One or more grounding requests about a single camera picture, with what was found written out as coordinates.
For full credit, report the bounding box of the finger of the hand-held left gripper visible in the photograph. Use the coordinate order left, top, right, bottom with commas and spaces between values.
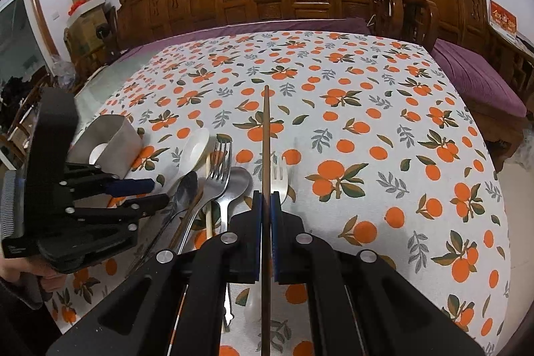
64, 163, 156, 198
64, 193, 170, 223

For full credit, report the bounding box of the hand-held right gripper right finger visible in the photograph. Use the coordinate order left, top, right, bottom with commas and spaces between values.
270, 191, 487, 356

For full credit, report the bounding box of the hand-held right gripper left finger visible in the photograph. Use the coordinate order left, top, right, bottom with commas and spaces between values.
46, 191, 263, 356

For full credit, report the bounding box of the matte steel fork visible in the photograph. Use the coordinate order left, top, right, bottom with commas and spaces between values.
244, 161, 290, 334

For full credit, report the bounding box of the shiny steel spoon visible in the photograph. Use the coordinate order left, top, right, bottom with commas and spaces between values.
217, 167, 252, 334
125, 171, 200, 273

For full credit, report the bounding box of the dark brown wooden chopstick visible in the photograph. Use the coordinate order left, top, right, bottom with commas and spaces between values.
167, 189, 205, 252
261, 85, 271, 356

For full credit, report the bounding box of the stainless steel utensil container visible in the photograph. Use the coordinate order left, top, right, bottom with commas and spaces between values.
67, 115, 145, 179

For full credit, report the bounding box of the shiny steel fork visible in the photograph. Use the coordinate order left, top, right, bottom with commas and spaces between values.
167, 139, 233, 254

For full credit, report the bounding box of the light wooden chopstick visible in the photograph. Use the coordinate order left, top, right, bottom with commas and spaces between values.
204, 152, 214, 242

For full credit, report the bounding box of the white ceramic spoon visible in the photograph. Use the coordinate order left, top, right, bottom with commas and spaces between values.
179, 127, 210, 177

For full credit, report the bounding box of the person's left hand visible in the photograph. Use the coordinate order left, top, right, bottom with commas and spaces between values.
0, 252, 67, 298

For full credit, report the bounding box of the clear plastic bag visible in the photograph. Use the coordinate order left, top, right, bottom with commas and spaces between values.
52, 62, 86, 92

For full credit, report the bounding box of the large brown cardboard box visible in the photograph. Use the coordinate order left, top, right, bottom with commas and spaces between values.
64, 12, 111, 60

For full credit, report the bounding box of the white cardboard box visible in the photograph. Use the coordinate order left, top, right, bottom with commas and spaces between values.
67, 0, 111, 27

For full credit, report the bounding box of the long purple sofa cushion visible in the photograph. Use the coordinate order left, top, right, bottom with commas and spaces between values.
121, 17, 372, 52

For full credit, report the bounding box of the purple armchair cushion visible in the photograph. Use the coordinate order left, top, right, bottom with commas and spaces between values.
430, 39, 527, 117

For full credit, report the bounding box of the red gift box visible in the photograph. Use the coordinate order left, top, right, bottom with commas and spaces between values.
488, 0, 518, 33

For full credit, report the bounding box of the wooden door frame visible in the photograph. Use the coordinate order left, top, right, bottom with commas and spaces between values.
23, 0, 59, 56

